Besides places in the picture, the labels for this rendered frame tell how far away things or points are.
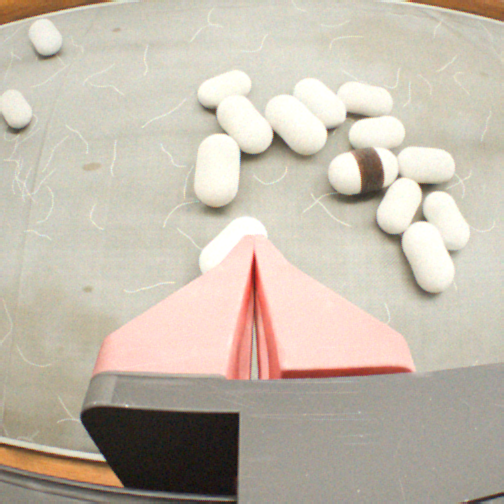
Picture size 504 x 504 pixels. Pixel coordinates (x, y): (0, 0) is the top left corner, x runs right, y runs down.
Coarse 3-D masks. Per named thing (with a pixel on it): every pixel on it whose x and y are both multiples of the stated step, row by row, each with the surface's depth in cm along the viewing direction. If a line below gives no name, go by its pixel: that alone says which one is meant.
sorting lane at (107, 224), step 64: (128, 0) 25; (192, 0) 25; (256, 0) 25; (320, 0) 25; (384, 0) 25; (0, 64) 24; (64, 64) 24; (128, 64) 24; (192, 64) 24; (256, 64) 24; (320, 64) 24; (384, 64) 24; (448, 64) 24; (0, 128) 23; (64, 128) 23; (128, 128) 23; (192, 128) 22; (448, 128) 23; (0, 192) 22; (64, 192) 22; (128, 192) 21; (192, 192) 21; (256, 192) 21; (320, 192) 21; (384, 192) 21; (448, 192) 21; (0, 256) 21; (64, 256) 21; (128, 256) 21; (192, 256) 21; (320, 256) 21; (384, 256) 20; (0, 320) 20; (64, 320) 20; (128, 320) 20; (384, 320) 20; (448, 320) 20; (0, 384) 19; (64, 384) 19; (64, 448) 18
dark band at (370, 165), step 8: (352, 152) 20; (360, 152) 20; (368, 152) 20; (376, 152) 20; (360, 160) 19; (368, 160) 19; (376, 160) 19; (360, 168) 19; (368, 168) 19; (376, 168) 19; (360, 176) 19; (368, 176) 19; (376, 176) 20; (384, 176) 20; (368, 184) 20; (376, 184) 20; (360, 192) 20
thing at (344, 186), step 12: (348, 156) 20; (384, 156) 20; (336, 168) 20; (348, 168) 19; (384, 168) 20; (396, 168) 20; (336, 180) 20; (348, 180) 20; (360, 180) 20; (348, 192) 20
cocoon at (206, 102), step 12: (228, 72) 22; (240, 72) 22; (204, 84) 21; (216, 84) 21; (228, 84) 21; (240, 84) 21; (204, 96) 21; (216, 96) 21; (228, 96) 22; (216, 108) 22
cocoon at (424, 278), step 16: (416, 224) 19; (416, 240) 19; (432, 240) 19; (416, 256) 19; (432, 256) 18; (448, 256) 19; (416, 272) 19; (432, 272) 18; (448, 272) 18; (432, 288) 19
